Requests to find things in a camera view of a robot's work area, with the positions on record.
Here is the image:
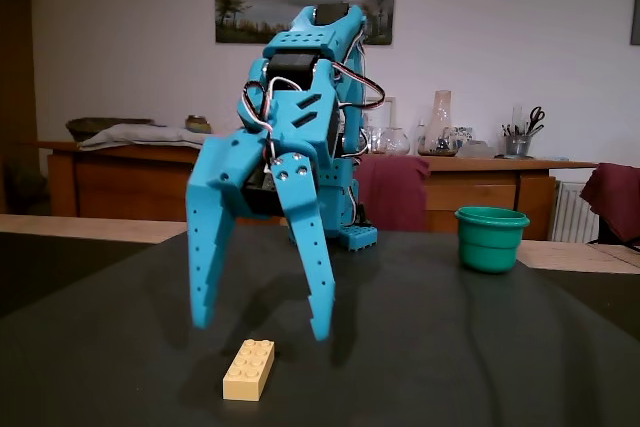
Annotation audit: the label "metal pencil cup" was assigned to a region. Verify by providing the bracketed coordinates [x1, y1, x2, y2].
[504, 133, 533, 159]

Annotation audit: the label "red white black servo wire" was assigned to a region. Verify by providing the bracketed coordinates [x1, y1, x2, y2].
[329, 59, 389, 111]
[241, 77, 282, 164]

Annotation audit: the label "small ceramic pot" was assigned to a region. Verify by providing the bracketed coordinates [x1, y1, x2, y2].
[184, 114, 214, 135]

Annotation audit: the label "dark grey mat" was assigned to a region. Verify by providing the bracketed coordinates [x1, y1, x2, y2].
[0, 224, 640, 427]

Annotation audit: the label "white picture frame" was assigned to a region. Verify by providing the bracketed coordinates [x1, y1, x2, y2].
[364, 95, 398, 144]

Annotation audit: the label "tall glass vase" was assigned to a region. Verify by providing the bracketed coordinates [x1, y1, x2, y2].
[416, 90, 459, 158]

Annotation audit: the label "dark red chair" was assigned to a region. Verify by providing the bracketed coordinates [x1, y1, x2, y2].
[353, 153, 432, 233]
[579, 162, 640, 253]

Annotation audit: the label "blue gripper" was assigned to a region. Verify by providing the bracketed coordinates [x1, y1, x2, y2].
[185, 127, 336, 343]

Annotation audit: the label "wooden sideboard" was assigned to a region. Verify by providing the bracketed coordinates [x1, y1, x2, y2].
[37, 139, 599, 243]

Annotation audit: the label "white translucent stone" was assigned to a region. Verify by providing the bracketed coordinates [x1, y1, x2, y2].
[456, 139, 501, 160]

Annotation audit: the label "black handled scissors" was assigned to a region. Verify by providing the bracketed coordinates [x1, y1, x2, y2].
[523, 105, 547, 138]

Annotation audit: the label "cream white lego brick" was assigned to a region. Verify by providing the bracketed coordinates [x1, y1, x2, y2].
[222, 338, 277, 402]

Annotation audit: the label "white radiator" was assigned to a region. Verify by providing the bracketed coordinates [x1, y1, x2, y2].
[548, 179, 601, 244]

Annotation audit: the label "dark shallow bowl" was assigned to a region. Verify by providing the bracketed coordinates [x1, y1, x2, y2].
[65, 117, 154, 142]

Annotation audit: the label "folded grey cloth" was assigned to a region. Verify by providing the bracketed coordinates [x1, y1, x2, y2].
[77, 123, 217, 152]

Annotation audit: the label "teal plastic cup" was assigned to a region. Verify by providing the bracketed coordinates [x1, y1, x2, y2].
[453, 205, 531, 275]

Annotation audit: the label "round glass bowl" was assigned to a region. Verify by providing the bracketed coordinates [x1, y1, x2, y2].
[376, 126, 412, 157]

